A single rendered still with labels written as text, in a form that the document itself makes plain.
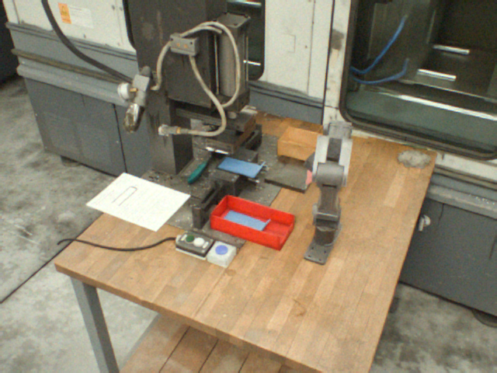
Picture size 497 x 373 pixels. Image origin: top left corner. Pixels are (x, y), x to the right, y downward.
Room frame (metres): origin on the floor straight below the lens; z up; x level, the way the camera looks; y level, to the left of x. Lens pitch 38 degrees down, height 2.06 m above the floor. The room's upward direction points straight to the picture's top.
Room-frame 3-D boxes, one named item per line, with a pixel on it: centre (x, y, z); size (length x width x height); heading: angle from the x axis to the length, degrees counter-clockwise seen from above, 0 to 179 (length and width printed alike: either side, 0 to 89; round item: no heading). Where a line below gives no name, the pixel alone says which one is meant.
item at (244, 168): (1.48, 0.02, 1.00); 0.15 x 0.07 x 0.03; 65
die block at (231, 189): (1.50, 0.05, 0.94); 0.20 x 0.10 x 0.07; 155
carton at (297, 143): (1.68, -0.25, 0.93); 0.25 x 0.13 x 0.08; 65
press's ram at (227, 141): (1.52, 0.12, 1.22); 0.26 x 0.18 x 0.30; 65
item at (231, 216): (1.27, 0.01, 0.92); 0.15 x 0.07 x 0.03; 61
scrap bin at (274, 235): (1.25, -0.01, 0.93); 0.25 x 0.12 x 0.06; 65
